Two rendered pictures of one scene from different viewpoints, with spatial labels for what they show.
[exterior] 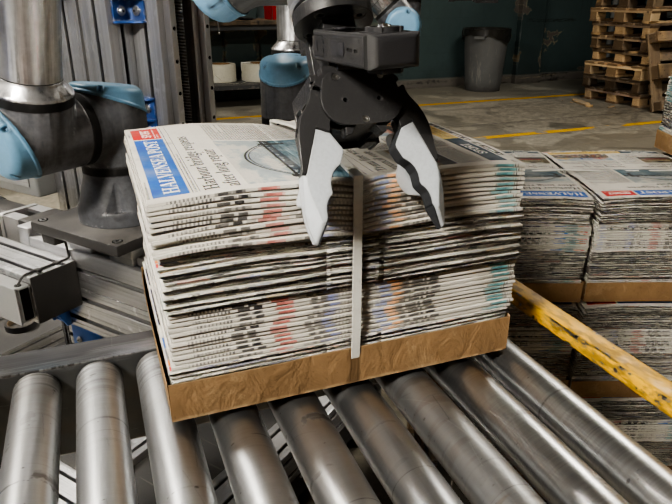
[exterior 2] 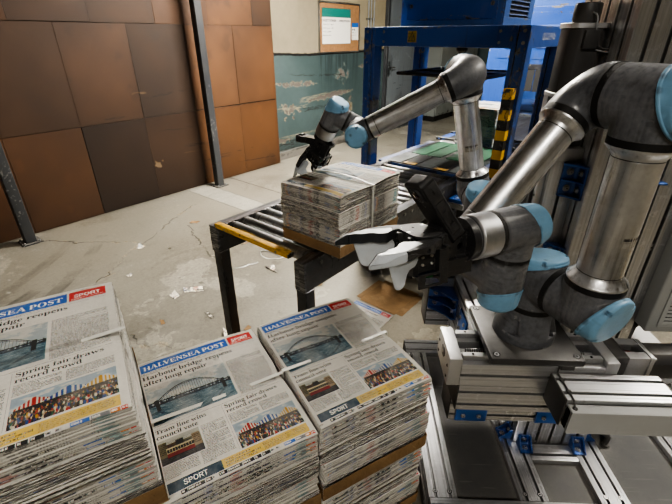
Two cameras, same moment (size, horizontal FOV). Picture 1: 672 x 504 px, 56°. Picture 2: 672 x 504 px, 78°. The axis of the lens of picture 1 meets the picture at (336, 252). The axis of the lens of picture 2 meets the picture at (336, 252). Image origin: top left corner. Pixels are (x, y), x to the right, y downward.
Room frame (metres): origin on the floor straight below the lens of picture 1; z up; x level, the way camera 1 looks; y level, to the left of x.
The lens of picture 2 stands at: (1.99, -0.74, 1.50)
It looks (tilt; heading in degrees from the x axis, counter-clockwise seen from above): 28 degrees down; 150
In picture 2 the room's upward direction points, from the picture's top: straight up
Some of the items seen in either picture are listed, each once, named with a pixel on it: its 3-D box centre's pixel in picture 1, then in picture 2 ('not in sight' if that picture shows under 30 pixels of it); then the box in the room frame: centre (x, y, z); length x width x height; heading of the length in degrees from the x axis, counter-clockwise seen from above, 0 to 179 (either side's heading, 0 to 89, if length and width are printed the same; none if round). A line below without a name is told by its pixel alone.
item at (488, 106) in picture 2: not in sight; (485, 122); (-0.22, 1.79, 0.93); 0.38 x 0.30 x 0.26; 111
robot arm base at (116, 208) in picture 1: (120, 187); not in sight; (1.06, 0.38, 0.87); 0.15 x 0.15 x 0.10
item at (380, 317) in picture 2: not in sight; (357, 321); (0.33, 0.35, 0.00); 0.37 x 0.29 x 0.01; 111
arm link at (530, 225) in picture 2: not in sight; (513, 229); (1.58, -0.16, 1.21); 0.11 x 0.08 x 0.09; 84
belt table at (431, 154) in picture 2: not in sight; (447, 162); (-0.01, 1.26, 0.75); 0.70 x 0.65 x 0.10; 111
